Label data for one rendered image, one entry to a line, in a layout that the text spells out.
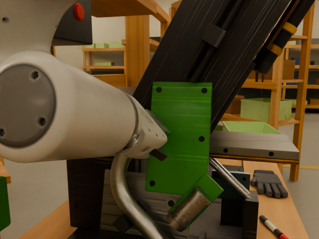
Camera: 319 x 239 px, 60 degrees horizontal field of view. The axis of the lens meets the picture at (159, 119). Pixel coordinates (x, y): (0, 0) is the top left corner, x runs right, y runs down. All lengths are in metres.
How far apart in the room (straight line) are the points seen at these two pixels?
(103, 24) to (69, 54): 1.71
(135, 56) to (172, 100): 0.83
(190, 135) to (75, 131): 0.33
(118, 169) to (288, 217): 0.52
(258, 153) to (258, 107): 2.71
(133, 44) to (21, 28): 1.08
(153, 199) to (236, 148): 0.21
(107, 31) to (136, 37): 9.04
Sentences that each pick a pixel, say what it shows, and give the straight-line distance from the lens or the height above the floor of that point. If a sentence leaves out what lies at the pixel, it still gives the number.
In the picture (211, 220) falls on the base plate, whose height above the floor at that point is 0.90.
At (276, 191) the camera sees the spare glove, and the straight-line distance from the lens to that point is 0.96.
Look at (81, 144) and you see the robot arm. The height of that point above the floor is 1.24.
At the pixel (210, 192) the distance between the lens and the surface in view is 0.51.
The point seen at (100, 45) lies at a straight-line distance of 9.80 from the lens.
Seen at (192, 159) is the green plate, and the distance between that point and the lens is 0.51.
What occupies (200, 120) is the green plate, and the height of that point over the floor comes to 1.20.
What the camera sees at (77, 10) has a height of 1.41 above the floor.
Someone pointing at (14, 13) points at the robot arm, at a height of 1.34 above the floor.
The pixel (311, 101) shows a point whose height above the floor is 0.37.
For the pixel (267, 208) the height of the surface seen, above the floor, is 0.90.
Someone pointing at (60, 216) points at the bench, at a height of 0.88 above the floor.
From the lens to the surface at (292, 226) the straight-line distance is 0.83.
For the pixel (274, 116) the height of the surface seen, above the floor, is 0.81.
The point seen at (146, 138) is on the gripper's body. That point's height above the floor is 1.21.
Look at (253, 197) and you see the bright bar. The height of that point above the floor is 1.01.
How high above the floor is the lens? 1.30
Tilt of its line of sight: 10 degrees down
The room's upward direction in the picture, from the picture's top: straight up
